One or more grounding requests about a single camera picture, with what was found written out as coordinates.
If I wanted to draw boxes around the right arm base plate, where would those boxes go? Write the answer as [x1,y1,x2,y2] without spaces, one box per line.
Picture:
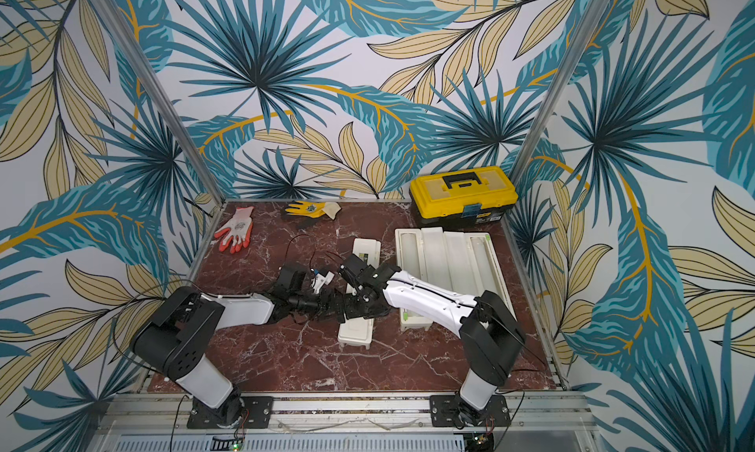
[429,394,511,430]

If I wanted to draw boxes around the white wrap dispenser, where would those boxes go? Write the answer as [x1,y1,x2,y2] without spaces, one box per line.
[395,229,433,332]

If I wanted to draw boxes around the yellow black work glove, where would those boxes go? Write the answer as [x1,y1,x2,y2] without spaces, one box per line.
[285,200,341,220]

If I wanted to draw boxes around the red white work glove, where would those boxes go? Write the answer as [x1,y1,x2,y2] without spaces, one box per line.
[214,206,254,253]

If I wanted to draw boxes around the yellow black toolbox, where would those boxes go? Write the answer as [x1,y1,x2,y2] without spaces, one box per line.
[409,166,518,230]

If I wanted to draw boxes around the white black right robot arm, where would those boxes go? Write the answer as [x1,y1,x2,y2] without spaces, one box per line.
[339,255,526,412]

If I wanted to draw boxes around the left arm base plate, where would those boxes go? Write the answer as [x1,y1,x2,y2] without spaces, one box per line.
[187,394,274,432]

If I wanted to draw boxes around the white dispenser base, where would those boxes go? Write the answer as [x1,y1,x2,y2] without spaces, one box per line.
[436,232,516,316]

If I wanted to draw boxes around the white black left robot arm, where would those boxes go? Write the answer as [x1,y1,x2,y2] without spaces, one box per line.
[130,264,345,411]

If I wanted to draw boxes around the aluminium front rail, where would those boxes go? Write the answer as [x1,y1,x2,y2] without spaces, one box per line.
[96,390,598,436]

